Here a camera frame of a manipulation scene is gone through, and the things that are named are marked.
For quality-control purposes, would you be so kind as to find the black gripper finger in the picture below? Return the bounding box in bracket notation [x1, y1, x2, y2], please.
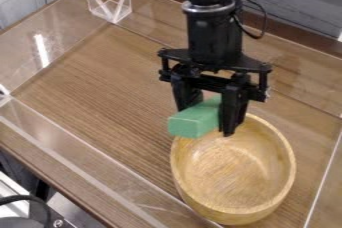
[171, 76, 203, 111]
[219, 85, 249, 137]

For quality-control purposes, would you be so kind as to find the clear acrylic tray wall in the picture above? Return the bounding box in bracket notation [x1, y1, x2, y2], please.
[0, 96, 179, 228]

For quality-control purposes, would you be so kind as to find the black cable lower left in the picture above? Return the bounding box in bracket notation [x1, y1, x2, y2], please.
[0, 194, 52, 228]

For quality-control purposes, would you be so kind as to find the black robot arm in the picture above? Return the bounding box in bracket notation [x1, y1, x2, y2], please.
[158, 0, 271, 138]

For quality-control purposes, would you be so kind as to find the brown wooden bowl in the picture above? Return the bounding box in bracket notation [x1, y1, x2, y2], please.
[170, 114, 297, 226]

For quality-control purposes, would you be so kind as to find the clear acrylic corner bracket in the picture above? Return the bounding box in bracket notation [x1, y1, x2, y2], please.
[87, 0, 133, 24]

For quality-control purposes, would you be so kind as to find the green block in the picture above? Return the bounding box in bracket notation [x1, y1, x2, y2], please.
[167, 96, 221, 138]

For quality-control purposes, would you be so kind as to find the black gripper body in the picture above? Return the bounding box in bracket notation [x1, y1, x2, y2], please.
[158, 11, 271, 102]

